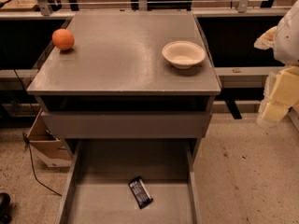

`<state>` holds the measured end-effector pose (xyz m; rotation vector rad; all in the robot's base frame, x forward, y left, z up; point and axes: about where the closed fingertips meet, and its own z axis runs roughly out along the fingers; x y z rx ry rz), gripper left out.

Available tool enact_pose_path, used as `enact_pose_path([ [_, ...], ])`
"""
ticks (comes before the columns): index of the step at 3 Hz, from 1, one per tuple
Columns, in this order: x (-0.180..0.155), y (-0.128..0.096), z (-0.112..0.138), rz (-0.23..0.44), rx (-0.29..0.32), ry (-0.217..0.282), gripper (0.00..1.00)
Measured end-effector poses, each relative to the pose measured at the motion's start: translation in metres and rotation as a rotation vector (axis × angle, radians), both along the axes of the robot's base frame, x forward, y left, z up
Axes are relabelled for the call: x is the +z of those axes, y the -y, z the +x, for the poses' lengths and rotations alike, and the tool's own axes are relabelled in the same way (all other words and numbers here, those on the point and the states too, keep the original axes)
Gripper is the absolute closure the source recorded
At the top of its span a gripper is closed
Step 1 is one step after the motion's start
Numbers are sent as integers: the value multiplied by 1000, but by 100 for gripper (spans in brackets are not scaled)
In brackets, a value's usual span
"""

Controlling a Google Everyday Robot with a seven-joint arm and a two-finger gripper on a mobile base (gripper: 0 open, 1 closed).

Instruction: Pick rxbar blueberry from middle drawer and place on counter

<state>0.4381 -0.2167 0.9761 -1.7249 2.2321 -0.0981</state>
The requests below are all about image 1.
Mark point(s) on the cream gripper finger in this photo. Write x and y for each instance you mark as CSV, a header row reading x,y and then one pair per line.
x,y
266,40
281,93

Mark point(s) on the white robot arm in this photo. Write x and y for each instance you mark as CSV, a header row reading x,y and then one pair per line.
x,y
286,43

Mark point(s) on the grey drawer cabinet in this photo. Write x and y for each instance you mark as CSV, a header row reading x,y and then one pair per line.
x,y
117,65

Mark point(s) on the open grey middle drawer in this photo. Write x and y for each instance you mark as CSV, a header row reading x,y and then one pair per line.
x,y
97,189

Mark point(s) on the closed grey top drawer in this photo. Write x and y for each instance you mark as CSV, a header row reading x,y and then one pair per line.
x,y
121,125

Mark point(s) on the white paper bowl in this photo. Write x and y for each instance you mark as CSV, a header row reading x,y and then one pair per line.
x,y
183,54

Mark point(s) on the orange fruit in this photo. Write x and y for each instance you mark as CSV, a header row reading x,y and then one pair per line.
x,y
63,39

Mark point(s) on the open cardboard box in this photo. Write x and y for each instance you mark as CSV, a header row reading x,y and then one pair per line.
x,y
49,149

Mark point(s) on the black shoe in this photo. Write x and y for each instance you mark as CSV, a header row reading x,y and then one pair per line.
x,y
5,217

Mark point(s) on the grey metal bench rail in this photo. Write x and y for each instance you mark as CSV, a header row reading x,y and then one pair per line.
x,y
245,77

